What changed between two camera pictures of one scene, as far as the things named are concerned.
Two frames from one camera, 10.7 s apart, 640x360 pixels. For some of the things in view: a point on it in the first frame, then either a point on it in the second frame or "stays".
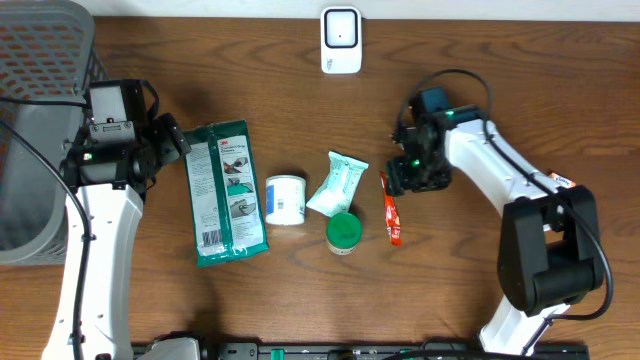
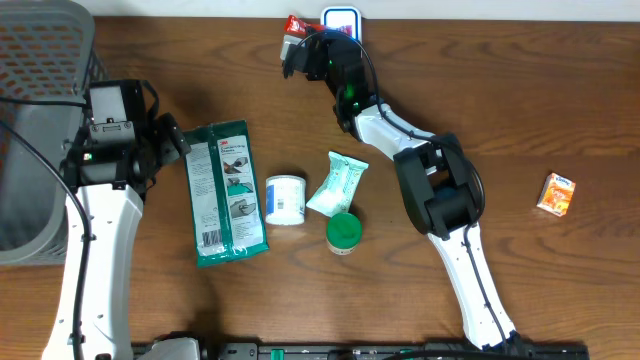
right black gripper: x=399 y=180 → x=322 y=42
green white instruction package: x=227 y=193 stays
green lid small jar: x=343 y=233 stays
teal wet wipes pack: x=335 y=194 stays
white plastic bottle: x=285 y=200 stays
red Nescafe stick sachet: x=391 y=215 → x=297 y=26
